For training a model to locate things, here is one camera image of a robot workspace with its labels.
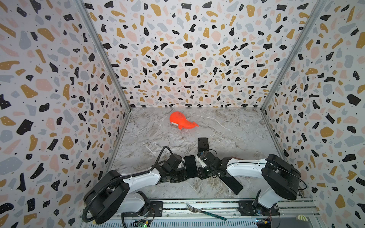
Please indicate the black smartphone front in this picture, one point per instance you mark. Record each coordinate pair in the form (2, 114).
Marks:
(190, 166)

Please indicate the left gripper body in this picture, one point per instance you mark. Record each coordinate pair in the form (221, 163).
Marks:
(177, 175)

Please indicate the green circuit board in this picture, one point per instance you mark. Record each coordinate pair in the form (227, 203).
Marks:
(141, 224)

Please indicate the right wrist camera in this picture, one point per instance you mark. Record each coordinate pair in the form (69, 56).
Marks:
(201, 162)

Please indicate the metal fork green handle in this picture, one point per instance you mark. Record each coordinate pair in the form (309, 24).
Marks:
(195, 210)

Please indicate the black phone case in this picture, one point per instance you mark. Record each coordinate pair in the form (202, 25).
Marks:
(203, 144)

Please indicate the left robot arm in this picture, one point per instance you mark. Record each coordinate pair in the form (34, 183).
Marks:
(121, 193)

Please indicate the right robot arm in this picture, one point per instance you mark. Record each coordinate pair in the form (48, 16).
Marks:
(282, 178)

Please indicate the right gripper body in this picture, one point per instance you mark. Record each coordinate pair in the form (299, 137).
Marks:
(206, 156)

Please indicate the white striped round object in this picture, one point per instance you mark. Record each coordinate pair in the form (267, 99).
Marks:
(302, 218)

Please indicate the red whale toy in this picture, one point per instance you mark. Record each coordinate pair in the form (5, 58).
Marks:
(179, 119)

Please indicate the black smartphone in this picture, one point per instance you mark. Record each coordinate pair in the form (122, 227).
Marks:
(190, 166)
(232, 184)

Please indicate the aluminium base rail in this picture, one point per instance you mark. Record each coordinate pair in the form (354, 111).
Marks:
(217, 213)

